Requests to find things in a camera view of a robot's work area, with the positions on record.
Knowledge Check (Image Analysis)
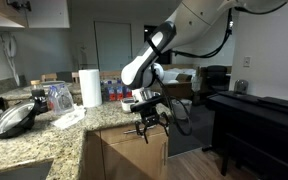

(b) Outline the red label bottle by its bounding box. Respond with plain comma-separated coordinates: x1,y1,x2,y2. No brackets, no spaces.
115,79,125,101
105,79,117,102
124,84,134,99

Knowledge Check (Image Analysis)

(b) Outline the light wooden drawer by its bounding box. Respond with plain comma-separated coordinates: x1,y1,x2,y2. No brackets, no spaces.
99,123,169,145

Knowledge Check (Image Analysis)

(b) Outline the grey interior door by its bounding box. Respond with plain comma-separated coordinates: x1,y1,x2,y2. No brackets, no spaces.
94,21,133,72

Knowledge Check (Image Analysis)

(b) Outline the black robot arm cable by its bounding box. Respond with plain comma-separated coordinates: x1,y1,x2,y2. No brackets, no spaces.
170,1,288,60

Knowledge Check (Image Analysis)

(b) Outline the black looped gripper cable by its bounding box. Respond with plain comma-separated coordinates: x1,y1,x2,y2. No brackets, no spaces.
150,68,194,138

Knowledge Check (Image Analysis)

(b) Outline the clear plastic bag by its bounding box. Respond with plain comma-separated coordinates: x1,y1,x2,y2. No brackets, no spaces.
57,83,75,115

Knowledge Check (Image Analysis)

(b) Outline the white upper cabinet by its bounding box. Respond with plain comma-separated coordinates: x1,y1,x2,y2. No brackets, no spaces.
0,0,71,30

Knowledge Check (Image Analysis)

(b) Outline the black digital piano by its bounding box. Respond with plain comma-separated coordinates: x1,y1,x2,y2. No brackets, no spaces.
205,89,288,180

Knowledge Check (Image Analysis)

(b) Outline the wooden dining chair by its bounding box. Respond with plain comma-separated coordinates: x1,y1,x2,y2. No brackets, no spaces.
39,72,59,83
98,69,123,81

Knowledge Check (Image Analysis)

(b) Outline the white wall phone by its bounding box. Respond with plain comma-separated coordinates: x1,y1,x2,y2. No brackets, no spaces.
0,31,22,88

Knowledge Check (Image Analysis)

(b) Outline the brown cardboard box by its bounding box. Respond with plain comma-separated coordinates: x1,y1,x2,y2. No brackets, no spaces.
163,73,194,100

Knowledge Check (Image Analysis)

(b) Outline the silver cabinet door handle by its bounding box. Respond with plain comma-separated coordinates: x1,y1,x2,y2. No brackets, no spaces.
161,141,168,166

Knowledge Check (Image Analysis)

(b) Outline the white bucket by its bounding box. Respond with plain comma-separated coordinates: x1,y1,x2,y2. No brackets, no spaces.
170,98,194,122

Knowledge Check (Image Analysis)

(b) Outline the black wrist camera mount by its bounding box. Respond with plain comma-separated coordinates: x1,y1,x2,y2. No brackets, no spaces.
129,95,164,113

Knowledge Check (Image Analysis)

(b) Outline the grey dome gadget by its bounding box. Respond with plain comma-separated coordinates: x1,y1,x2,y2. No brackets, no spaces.
233,79,250,95

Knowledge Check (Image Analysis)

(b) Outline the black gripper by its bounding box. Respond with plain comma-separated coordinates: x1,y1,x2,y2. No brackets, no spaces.
134,109,171,145

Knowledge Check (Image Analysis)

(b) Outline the white paper sheet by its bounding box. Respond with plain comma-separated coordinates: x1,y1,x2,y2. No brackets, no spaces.
50,105,87,131

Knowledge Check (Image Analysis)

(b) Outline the black pot with glass lid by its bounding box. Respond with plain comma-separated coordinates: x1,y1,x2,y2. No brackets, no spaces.
0,99,40,140

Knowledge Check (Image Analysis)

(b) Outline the clear plastic bottle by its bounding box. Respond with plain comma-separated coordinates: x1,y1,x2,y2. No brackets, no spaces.
47,85,60,112

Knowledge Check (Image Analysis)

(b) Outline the black office chair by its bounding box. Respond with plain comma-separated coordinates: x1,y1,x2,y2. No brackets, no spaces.
204,64,231,94

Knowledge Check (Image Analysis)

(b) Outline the white wall switch plate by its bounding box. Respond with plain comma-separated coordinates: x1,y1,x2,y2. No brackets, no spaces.
243,55,252,69

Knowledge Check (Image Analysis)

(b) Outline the white paper towel roll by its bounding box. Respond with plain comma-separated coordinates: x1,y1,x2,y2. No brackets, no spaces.
78,68,103,109

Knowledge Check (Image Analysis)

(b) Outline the silver drawer bar handle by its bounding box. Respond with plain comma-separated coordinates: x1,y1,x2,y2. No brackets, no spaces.
123,125,157,135

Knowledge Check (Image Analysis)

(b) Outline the dark jar with tan lid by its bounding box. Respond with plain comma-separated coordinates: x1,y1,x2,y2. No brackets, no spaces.
29,79,49,113

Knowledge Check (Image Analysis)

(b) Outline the small white cup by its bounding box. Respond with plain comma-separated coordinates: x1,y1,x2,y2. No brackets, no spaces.
120,97,137,114

